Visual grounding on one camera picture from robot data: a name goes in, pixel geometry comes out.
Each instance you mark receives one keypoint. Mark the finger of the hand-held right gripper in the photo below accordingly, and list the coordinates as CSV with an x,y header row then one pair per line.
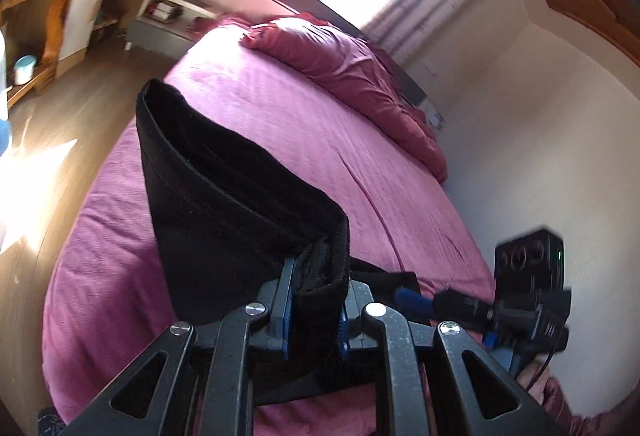
x,y
460,308

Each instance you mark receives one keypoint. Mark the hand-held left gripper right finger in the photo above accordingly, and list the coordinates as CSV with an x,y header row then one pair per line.
x,y
352,316

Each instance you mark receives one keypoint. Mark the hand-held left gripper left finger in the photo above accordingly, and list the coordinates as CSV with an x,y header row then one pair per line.
x,y
280,301

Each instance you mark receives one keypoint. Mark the black pants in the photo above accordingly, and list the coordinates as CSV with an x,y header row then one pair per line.
x,y
225,226

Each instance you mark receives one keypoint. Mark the person's right forearm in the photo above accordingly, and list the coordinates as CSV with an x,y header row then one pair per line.
x,y
565,411

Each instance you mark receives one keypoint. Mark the person's right hand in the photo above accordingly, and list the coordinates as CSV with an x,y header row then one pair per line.
x,y
532,373

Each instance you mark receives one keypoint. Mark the bed with magenta sheet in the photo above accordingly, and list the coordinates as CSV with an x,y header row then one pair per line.
x,y
300,115

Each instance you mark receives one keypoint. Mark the red duvet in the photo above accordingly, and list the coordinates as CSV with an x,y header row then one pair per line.
x,y
350,65

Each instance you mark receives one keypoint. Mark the white nightstand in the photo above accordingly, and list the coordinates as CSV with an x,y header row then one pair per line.
x,y
170,10

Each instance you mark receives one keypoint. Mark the white teal container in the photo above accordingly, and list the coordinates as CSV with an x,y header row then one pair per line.
x,y
25,70

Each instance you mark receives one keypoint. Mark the white cabinet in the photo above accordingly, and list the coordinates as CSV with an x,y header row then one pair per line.
x,y
87,0

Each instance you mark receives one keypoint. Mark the wooden desk shelf unit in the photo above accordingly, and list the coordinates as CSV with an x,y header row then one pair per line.
x,y
35,10

